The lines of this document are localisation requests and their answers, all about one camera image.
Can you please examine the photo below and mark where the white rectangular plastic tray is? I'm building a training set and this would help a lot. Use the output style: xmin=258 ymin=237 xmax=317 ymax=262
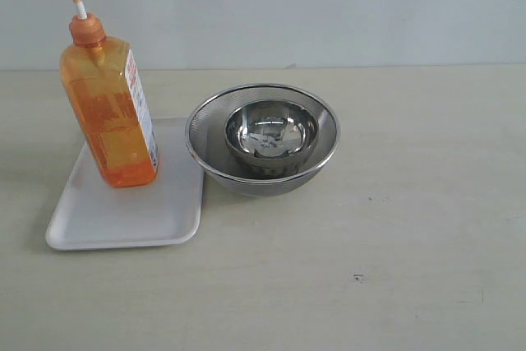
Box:
xmin=45 ymin=118 xmax=204 ymax=251

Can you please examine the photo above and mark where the small stainless steel bowl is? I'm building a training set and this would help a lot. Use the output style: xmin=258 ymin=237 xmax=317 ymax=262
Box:
xmin=224 ymin=99 xmax=319 ymax=169

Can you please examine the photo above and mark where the orange pump soap bottle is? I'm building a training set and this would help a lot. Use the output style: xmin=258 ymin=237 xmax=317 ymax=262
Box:
xmin=59 ymin=0 xmax=159 ymax=188

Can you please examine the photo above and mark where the steel mesh colander bowl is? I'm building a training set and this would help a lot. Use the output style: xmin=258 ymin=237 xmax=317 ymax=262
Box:
xmin=185 ymin=83 xmax=341 ymax=197

